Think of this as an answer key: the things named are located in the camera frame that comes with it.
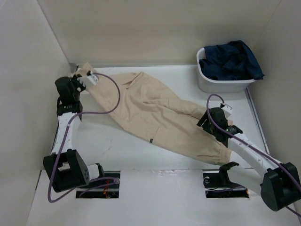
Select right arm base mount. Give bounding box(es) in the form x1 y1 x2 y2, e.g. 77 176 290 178
203 162 249 198

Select navy blue trousers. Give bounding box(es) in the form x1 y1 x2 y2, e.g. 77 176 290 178
199 40 264 81

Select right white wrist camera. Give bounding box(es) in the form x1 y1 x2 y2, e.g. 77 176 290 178
220 103 233 119

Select white plastic basket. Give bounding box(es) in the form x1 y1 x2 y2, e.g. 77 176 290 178
196 48 255 93

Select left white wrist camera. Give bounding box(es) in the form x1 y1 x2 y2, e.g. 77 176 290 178
77 71 99 88

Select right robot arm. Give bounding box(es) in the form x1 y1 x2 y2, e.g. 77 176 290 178
197 104 301 211

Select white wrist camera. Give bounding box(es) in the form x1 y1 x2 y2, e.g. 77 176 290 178
77 71 99 88
220 103 233 119

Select beige trousers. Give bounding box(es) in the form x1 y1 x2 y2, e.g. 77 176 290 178
87 72 231 165

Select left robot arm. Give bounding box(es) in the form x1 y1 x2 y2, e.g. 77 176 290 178
43 74 106 193

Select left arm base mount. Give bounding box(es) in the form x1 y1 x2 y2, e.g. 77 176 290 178
76 179 120 199

